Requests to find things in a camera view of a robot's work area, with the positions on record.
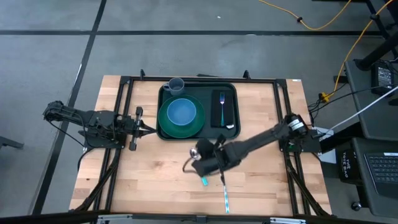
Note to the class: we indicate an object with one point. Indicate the black power adapter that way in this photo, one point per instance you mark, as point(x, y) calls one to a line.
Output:
point(383, 77)

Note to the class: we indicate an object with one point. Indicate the dark laptop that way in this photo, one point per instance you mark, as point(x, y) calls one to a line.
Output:
point(384, 171)

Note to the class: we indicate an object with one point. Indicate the grey mug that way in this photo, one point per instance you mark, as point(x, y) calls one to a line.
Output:
point(176, 85)

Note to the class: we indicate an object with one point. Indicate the black cloth napkin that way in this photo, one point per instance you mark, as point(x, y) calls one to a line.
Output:
point(216, 109)

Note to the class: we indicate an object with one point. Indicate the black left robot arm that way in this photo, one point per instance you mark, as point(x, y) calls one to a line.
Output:
point(77, 119)

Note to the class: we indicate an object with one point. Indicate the iridescent metal fork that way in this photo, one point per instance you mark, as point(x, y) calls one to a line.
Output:
point(222, 109)

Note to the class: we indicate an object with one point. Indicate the black stand leg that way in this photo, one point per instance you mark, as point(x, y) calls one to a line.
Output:
point(379, 51)

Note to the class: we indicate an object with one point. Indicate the black rig beam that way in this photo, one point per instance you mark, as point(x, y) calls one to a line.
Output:
point(46, 217)

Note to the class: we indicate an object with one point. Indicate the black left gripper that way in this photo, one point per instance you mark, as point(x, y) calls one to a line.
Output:
point(135, 129)

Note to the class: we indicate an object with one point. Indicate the black caster wheel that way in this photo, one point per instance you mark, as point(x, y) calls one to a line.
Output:
point(356, 206)

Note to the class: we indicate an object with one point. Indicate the black table frame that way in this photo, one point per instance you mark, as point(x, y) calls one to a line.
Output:
point(149, 79)

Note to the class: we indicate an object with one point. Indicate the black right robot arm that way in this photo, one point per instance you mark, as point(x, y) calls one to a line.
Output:
point(264, 137)

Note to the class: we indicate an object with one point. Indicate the black tote bag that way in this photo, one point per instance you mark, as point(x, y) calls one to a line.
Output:
point(346, 165)

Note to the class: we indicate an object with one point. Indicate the grey desk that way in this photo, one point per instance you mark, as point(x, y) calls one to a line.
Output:
point(360, 193)
point(373, 124)

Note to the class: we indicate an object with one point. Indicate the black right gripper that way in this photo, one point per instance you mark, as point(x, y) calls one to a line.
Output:
point(228, 154)

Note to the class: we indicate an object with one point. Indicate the blue ceramic bowl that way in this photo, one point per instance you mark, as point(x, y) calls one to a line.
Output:
point(182, 112)

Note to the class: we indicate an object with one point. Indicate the dark green serving tray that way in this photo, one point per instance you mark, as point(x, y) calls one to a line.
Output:
point(202, 88)

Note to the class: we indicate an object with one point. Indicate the green round plate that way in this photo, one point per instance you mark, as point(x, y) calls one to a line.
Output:
point(163, 119)

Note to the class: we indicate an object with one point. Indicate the black stand foot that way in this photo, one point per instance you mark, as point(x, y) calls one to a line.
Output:
point(9, 143)

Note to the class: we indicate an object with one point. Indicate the white paper sheet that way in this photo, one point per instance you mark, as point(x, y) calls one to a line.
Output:
point(326, 155)

